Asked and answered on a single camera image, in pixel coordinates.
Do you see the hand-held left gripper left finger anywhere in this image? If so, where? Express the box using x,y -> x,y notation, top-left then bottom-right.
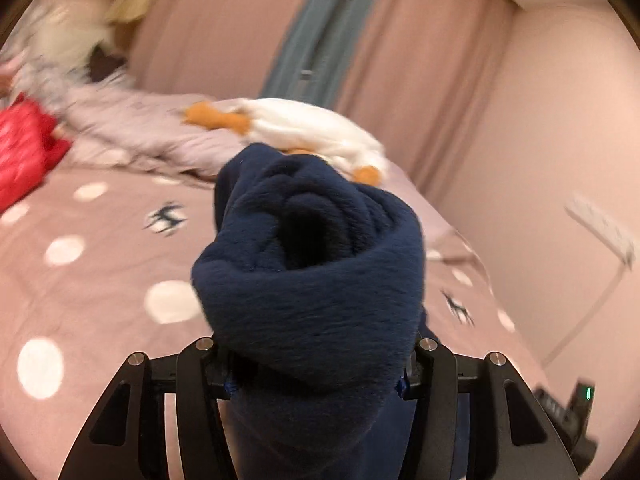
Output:
57,337 -> 237,480

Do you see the navy fleece garment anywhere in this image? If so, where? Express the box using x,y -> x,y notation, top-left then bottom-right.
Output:
190,142 -> 473,480

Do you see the white fluffy cloth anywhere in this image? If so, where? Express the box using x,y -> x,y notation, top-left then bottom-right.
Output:
31,2 -> 114,74

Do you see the pink curtain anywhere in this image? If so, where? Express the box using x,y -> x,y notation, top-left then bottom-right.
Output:
335,0 -> 519,202
127,0 -> 347,112

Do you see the red cloth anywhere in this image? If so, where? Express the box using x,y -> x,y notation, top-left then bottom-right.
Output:
0,97 -> 72,214

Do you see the pink polka dot bed sheet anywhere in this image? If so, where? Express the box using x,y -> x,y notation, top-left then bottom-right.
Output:
0,165 -> 556,480

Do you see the white power strip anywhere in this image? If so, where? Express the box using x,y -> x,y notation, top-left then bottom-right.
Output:
565,194 -> 636,266

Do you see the window with blue frame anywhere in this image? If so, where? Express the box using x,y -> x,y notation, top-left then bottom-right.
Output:
260,0 -> 397,100

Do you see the white power cable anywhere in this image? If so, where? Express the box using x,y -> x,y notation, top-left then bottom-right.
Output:
542,260 -> 629,367

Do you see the grey plaid cloth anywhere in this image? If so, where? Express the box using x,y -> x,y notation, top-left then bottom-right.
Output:
0,7 -> 128,113

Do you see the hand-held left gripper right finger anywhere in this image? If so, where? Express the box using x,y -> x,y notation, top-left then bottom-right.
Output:
397,337 -> 581,480

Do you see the lilac quilt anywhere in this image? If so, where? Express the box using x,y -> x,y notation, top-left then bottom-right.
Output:
55,72 -> 423,196

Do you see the white duck plush toy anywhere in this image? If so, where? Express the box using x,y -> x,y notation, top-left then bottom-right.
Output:
181,97 -> 389,186

